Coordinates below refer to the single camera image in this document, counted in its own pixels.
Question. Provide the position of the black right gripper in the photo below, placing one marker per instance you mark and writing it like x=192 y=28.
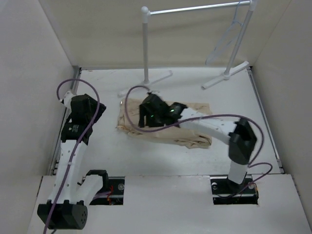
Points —
x=144 y=111

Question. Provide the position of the light blue wire hanger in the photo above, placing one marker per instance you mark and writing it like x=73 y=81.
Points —
x=231 y=34

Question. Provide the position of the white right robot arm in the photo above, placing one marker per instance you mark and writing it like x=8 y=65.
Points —
x=239 y=135

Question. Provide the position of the beige trousers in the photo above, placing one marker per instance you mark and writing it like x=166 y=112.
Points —
x=191 y=139

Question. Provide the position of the white clothes rack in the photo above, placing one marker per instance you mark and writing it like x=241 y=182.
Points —
x=183 y=37

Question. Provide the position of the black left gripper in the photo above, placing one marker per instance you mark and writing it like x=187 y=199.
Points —
x=94 y=105

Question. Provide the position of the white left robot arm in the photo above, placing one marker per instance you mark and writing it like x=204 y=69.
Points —
x=66 y=207

